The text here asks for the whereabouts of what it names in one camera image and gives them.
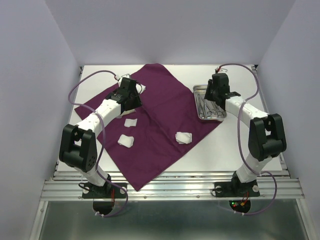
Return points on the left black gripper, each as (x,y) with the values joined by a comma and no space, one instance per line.
(137,103)

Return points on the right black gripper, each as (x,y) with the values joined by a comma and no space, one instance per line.
(207,95)

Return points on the stainless steel instrument tray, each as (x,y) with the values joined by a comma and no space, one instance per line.
(206,110)

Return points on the steel forceps ring handled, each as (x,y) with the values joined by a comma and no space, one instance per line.
(201,105)

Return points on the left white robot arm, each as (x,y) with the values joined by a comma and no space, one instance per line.
(78,148)

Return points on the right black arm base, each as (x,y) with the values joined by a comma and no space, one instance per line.
(235,189)

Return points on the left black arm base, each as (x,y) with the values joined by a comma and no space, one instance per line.
(107,191)

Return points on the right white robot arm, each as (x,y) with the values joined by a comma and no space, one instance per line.
(266,138)

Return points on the purple surgical drape cloth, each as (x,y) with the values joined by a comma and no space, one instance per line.
(168,107)

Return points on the white gauze pad top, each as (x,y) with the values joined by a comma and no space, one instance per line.
(143,88)

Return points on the white gauze pad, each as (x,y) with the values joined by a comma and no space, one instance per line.
(183,137)
(143,88)
(130,122)
(126,141)

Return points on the white gauze pad upper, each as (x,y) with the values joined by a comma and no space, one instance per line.
(130,122)

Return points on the white gauze pad lower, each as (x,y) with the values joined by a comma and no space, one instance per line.
(126,141)

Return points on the white gauze pad right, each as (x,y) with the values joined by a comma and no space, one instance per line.
(183,137)

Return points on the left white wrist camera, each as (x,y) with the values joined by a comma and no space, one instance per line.
(122,77)

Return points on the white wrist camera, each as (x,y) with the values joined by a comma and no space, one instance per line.
(122,77)
(223,71)

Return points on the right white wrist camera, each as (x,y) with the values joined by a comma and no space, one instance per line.
(223,71)

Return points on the aluminium frame rail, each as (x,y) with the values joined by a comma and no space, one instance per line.
(175,186)

